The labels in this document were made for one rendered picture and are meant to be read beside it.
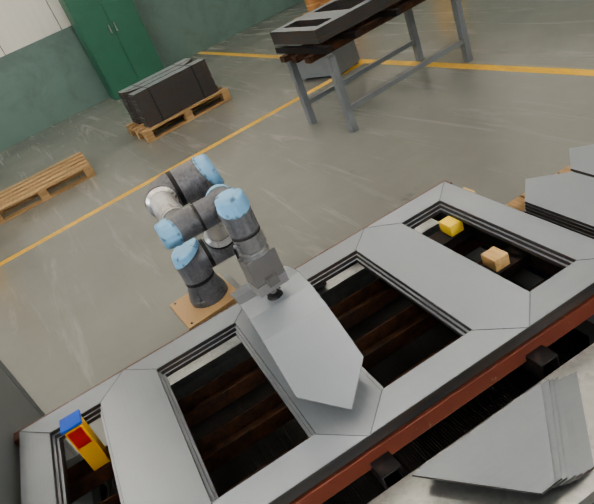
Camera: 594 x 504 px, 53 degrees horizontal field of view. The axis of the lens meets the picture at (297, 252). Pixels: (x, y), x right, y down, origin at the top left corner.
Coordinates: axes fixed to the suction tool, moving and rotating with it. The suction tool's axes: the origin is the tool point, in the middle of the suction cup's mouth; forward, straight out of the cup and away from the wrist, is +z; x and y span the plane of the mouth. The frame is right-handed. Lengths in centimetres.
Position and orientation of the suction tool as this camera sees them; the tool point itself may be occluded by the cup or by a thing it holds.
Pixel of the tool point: (276, 298)
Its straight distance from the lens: 154.0
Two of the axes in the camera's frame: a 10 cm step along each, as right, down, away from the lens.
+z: 3.4, 8.0, 4.9
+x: -4.9, -2.9, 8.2
